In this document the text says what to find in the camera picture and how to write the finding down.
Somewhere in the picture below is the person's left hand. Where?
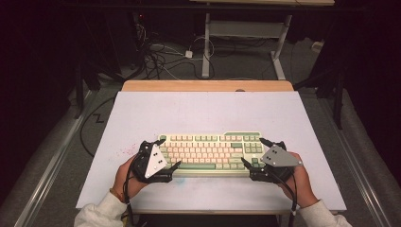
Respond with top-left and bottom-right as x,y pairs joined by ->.
112,154 -> 149,200

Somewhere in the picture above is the black metal stand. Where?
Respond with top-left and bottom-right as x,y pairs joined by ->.
75,62 -> 87,120

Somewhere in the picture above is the white metal desk frame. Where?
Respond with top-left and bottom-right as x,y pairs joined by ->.
188,0 -> 336,80

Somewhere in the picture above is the person's right hand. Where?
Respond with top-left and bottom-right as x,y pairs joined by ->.
277,151 -> 320,209

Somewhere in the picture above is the metal floor rail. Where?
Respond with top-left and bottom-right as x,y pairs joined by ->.
15,91 -> 96,227
318,97 -> 392,227

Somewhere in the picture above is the black floor cable loop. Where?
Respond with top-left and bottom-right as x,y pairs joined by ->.
78,96 -> 116,159

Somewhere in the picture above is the tangle of black floor cables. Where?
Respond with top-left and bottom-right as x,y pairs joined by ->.
131,22 -> 216,80

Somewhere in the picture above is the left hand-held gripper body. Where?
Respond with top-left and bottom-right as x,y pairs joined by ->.
131,140 -> 174,184

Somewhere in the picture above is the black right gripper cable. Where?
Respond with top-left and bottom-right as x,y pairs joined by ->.
268,171 -> 299,218

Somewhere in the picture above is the cream and green keyboard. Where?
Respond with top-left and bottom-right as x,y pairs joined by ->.
156,131 -> 269,178

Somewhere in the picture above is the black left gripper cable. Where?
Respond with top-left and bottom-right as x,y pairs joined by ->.
122,155 -> 136,227

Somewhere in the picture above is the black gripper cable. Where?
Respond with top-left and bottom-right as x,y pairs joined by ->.
268,171 -> 299,218
122,155 -> 136,227

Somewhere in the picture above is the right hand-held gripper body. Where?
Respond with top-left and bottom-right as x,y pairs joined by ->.
249,140 -> 304,184

